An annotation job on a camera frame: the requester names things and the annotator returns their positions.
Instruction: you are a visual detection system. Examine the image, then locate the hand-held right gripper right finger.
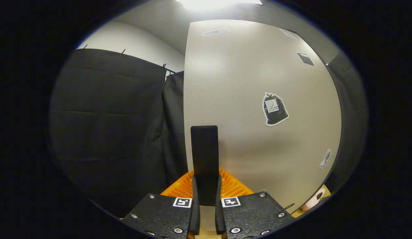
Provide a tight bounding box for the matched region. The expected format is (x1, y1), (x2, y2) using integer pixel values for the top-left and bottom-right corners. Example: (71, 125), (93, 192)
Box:
(215, 169), (294, 239)

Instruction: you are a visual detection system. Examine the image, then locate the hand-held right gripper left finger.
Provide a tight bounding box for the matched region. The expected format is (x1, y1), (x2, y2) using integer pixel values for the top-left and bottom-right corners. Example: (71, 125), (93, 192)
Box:
(121, 170), (201, 239)

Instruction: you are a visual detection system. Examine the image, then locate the black cabinet door handle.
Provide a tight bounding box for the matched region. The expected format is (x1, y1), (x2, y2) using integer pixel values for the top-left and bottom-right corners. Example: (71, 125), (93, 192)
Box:
(190, 125), (219, 207)

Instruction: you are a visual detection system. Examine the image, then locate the beige cabinet door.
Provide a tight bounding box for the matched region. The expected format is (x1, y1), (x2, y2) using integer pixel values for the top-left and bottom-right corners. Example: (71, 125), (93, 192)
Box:
(183, 19), (342, 214)

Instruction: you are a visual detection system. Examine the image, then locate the black backdrop cloth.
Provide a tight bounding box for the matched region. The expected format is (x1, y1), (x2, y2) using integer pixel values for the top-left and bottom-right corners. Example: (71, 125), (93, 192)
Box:
(48, 48), (188, 218)
(326, 50), (368, 196)

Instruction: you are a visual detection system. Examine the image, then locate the large ceiling light panel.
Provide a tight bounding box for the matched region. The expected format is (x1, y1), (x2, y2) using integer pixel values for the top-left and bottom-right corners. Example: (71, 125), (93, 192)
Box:
(175, 0), (263, 11)

